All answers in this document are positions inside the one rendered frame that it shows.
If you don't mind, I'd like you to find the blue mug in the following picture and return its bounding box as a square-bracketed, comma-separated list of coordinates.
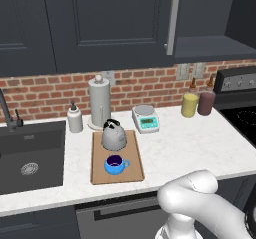
[103, 154, 131, 176]

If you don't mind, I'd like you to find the wooden tray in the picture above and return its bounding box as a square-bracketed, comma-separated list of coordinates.
[90, 129, 146, 186]

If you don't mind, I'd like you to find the dark grey wide cabinet door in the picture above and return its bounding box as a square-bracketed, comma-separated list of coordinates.
[41, 0, 183, 75]

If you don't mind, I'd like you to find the dark grey lower cabinet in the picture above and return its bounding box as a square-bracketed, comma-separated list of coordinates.
[215, 175, 256, 214]
[0, 205, 81, 239]

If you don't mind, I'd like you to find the dark grey narrow cabinet door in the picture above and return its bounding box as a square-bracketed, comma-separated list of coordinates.
[0, 0, 58, 78]

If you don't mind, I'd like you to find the white kitchen scale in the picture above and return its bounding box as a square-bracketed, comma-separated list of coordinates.
[131, 104, 161, 135]

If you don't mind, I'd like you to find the white paper towel roll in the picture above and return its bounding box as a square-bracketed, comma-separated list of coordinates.
[87, 75, 112, 132]

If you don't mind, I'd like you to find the white soap dispenser bottle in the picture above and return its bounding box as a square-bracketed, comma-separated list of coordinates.
[66, 101, 84, 134]

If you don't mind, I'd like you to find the yellow condiment bottle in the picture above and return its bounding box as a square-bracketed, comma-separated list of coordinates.
[180, 77, 200, 119]

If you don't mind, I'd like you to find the dark red condiment bottle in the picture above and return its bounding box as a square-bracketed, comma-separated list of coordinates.
[197, 74, 217, 117]

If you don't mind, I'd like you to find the black sink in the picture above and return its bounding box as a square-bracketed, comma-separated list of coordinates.
[0, 120, 67, 196]

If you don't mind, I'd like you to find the black stove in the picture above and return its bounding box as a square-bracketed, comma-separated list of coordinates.
[213, 66, 256, 148]

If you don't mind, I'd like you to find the grey dishwasher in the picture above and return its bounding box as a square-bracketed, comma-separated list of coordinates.
[74, 191, 172, 239]

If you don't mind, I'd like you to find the dark grey tap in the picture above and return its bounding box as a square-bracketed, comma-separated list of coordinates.
[0, 88, 24, 133]

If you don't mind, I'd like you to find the dark grey range hood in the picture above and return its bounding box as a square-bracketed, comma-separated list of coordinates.
[173, 0, 256, 64]

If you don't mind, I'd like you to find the grey kettle with black handle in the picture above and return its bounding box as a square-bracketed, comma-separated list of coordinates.
[100, 118, 128, 152]

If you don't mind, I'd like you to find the grey wall outlet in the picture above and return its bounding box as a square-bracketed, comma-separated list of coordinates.
[175, 63, 191, 81]
[101, 70, 116, 87]
[192, 62, 207, 80]

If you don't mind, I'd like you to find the black dishwasher handle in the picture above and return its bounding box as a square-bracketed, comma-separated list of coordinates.
[93, 202, 162, 222]

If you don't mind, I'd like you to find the silver cabinet door handle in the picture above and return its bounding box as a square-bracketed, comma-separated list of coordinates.
[163, 0, 181, 56]

